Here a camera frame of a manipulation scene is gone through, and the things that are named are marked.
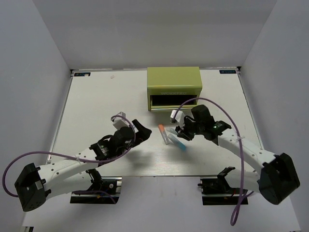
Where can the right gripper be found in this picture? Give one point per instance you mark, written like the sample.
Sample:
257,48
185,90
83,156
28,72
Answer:
184,134

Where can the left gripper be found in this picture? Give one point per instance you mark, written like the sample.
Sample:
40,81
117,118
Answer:
142,135

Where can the green highlighter marker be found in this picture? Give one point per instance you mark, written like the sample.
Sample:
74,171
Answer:
171,130

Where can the blue highlighter marker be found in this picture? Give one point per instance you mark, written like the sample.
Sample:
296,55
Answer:
177,142

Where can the orange highlighter marker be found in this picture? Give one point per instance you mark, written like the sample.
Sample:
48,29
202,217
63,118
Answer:
163,134

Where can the green metal tool chest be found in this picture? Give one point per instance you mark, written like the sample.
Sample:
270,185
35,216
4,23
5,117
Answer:
169,87

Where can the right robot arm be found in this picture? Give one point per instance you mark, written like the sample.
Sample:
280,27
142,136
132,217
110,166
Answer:
274,176

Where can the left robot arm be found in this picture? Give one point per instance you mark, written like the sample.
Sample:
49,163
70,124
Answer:
36,184

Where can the right blue table sticker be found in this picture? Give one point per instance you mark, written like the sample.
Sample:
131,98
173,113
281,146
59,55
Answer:
227,72

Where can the blue table sticker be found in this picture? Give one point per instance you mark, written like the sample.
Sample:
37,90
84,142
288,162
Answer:
81,74
227,72

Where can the left blue table sticker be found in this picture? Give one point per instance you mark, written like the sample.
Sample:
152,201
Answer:
81,74

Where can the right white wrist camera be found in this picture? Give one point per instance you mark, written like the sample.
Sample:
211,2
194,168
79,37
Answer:
177,117

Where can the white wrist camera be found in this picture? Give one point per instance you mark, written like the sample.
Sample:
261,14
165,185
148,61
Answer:
119,120
177,117

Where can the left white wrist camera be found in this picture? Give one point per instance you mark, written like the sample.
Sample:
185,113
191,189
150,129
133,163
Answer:
119,120

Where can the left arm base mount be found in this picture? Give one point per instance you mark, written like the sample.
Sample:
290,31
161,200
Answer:
103,190

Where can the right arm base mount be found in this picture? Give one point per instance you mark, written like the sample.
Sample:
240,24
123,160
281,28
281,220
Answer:
224,188

